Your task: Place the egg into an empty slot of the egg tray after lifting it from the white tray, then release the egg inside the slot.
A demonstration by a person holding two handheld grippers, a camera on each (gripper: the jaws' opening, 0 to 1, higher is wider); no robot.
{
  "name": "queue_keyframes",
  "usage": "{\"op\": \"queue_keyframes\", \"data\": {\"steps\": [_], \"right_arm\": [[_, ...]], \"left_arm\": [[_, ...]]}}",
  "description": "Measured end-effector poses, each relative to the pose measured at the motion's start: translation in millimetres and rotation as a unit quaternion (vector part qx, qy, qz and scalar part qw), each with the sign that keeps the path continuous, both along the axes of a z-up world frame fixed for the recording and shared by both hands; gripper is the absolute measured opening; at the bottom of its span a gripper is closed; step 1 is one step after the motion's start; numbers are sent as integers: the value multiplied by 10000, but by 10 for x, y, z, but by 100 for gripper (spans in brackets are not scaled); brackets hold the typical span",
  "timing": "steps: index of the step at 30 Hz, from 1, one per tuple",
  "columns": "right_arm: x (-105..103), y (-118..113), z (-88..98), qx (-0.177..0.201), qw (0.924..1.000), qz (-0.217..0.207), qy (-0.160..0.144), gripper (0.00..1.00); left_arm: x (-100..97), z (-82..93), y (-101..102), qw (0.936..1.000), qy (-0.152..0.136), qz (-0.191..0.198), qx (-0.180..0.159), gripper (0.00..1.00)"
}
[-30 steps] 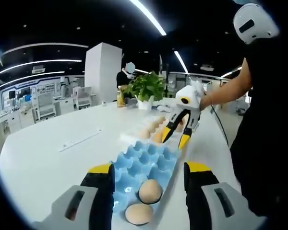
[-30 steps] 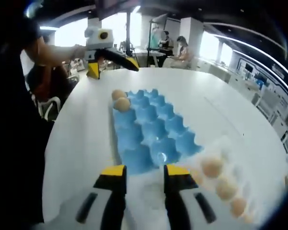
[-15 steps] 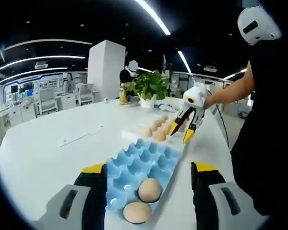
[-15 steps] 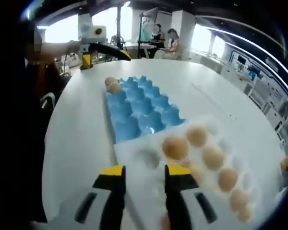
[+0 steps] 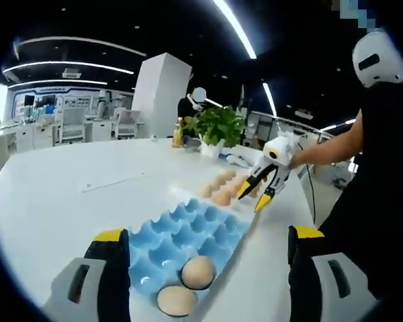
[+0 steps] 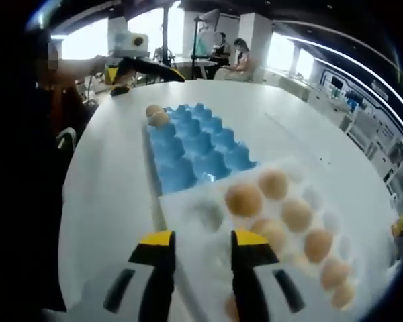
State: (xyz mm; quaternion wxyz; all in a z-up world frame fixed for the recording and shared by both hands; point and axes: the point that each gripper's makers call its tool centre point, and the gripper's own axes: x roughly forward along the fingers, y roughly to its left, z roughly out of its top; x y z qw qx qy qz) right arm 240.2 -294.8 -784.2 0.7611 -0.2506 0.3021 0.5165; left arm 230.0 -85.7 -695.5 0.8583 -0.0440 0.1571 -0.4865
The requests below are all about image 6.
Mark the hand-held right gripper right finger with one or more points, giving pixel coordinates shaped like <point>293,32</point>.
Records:
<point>248,275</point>

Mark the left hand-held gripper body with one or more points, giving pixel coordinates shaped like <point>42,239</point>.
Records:
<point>126,50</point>

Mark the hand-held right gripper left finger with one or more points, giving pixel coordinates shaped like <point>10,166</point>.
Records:
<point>158,275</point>

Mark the single brown egg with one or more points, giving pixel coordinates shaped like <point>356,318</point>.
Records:
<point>159,119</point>
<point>153,110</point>

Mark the white egg tray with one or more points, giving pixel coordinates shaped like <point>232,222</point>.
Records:
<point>201,214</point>

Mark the blue egg tray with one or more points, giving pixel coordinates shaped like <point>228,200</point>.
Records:
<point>201,141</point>

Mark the black tripod stand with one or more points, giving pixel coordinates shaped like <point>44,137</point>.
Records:
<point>196,50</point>

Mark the brown chair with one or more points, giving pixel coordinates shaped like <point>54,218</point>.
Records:
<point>67,104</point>

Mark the white table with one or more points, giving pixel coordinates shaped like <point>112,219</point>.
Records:
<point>114,167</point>

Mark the person in black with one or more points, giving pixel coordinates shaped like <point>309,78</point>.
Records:
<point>27,201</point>

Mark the wall display panel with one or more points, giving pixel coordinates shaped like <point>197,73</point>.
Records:
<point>339,87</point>

